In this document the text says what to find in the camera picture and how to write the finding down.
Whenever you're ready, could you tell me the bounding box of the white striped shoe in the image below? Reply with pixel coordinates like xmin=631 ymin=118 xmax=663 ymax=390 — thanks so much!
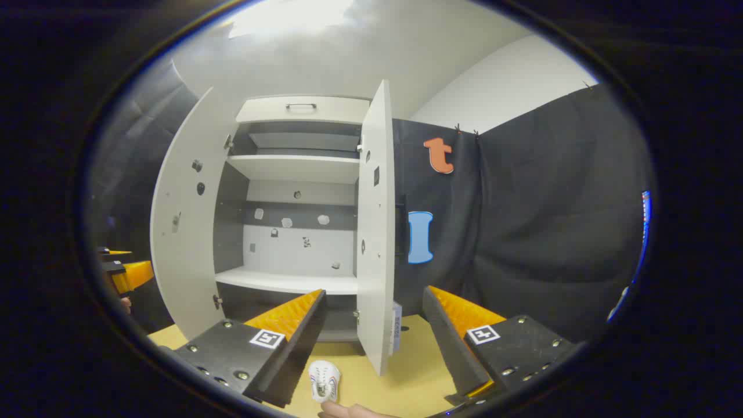
xmin=308 ymin=360 xmax=341 ymax=404

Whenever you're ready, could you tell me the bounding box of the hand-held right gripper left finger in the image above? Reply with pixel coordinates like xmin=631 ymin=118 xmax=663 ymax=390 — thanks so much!
xmin=174 ymin=289 xmax=327 ymax=409

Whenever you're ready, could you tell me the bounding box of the black backdrop cloth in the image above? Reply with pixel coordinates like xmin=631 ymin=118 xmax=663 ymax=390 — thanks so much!
xmin=87 ymin=58 xmax=654 ymax=343

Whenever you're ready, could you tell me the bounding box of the white shoe cabinet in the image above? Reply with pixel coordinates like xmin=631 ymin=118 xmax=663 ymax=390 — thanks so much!
xmin=214 ymin=96 xmax=372 ymax=343

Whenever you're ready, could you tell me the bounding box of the white cabinet drawer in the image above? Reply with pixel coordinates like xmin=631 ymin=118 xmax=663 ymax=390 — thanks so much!
xmin=235 ymin=96 xmax=371 ymax=124

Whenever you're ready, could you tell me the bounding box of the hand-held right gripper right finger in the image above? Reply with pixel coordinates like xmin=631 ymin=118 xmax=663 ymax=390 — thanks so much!
xmin=422 ymin=284 xmax=581 ymax=405

